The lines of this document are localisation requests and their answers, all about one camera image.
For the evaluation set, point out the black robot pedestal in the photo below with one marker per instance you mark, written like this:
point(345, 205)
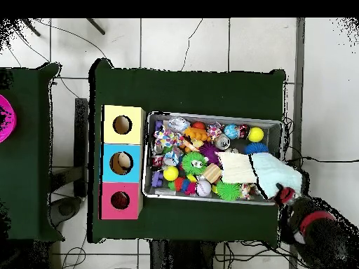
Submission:
point(174, 257)

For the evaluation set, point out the cream muslin cloth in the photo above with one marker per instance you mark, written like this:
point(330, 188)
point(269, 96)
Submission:
point(237, 168)

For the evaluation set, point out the orange plastic building block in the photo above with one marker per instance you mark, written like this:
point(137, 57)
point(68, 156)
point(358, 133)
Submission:
point(197, 134)

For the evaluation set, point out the multicolour spiky caterpillar toy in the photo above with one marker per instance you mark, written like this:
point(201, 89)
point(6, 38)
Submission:
point(181, 185)

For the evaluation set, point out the dark green table cloth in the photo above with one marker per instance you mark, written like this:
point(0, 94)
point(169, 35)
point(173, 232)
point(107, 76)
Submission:
point(182, 92)

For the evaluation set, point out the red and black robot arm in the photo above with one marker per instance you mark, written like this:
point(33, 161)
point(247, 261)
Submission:
point(322, 238)

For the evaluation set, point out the purple spiky ball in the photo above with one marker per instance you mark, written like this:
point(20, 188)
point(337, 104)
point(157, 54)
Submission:
point(209, 151)

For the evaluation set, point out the mint green muslin cloth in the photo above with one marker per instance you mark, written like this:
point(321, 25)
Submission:
point(274, 173)

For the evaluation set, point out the wooden box with three holes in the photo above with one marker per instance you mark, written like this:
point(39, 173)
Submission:
point(134, 173)

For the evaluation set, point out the yellow tennis-style ball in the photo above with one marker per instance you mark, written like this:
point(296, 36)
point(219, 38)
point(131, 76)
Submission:
point(171, 173)

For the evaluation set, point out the black tripod leg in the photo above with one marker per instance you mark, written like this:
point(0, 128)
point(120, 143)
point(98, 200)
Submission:
point(96, 26)
point(30, 27)

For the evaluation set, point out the striped light wooden block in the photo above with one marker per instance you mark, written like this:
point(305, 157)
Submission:
point(211, 173)

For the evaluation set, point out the green spiky rubber ball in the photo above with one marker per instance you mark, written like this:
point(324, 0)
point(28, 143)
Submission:
point(228, 191)
point(193, 164)

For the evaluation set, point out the orange striped tiger plush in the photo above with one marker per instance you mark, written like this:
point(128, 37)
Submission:
point(120, 200)

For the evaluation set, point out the white baseball with red stitching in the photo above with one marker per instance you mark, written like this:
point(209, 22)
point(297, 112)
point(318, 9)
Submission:
point(203, 188)

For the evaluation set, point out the pink plastic bowl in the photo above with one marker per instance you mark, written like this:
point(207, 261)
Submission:
point(12, 129)

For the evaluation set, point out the black upright panel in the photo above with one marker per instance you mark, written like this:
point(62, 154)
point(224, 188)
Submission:
point(81, 140)

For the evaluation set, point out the blue spiky rubber ball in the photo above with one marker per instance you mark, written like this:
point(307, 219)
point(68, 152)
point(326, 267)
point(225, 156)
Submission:
point(256, 148)

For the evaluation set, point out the smooth yellow ball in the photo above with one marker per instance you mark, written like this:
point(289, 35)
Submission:
point(256, 134)

